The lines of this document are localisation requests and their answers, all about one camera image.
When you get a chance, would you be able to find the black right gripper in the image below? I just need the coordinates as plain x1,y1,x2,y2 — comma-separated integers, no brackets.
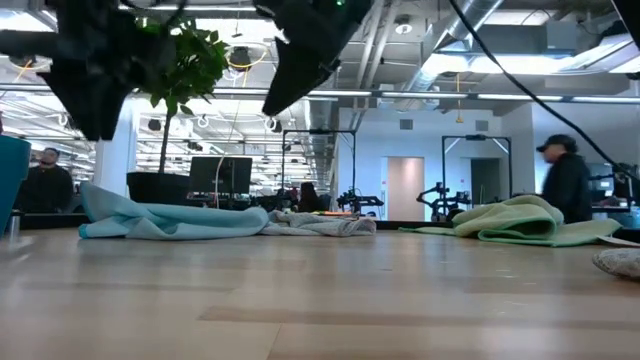
252,0,374,117

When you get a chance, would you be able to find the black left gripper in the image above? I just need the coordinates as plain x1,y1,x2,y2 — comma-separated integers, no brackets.
0,0,184,143

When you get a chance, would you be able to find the light blue microfiber towel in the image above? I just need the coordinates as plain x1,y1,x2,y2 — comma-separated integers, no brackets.
78,182,271,240

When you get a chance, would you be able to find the grey waffle towel with label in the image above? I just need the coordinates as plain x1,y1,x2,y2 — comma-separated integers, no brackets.
259,209,377,238

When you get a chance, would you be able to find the green microfiber towel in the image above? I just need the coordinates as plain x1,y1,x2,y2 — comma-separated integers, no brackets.
398,194,624,248

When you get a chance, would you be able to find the pale grey microfiber towel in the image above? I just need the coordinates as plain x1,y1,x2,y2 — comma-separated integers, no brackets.
591,248,640,280

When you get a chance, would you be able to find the green leafy plant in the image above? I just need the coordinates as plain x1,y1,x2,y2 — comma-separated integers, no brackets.
130,13,231,175

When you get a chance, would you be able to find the black plant pot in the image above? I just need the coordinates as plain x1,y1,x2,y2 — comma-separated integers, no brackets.
125,171,192,205

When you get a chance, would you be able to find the person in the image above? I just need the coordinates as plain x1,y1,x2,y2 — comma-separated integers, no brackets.
535,133,594,225
297,182,321,214
14,147,75,214

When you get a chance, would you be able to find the teal plastic bin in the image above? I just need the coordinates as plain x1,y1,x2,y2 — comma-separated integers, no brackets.
0,134,32,236

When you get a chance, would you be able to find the pale pink door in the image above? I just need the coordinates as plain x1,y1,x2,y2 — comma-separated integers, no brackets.
387,156,426,222

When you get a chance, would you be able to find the dark grey door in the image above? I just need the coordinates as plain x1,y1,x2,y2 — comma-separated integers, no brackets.
469,158,502,206

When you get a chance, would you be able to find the dark background computer screen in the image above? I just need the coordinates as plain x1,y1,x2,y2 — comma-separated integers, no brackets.
587,162,617,201

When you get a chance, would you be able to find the silver ventilation duct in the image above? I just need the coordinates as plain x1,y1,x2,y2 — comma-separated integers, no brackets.
399,0,506,101

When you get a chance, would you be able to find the black aluminium table frame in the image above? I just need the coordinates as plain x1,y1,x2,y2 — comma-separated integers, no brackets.
9,212,640,245

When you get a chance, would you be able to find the black background gantry frame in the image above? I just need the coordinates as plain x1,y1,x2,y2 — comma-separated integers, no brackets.
440,133,513,221

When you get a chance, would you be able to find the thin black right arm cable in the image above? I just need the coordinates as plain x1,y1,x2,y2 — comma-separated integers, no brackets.
447,0,640,182

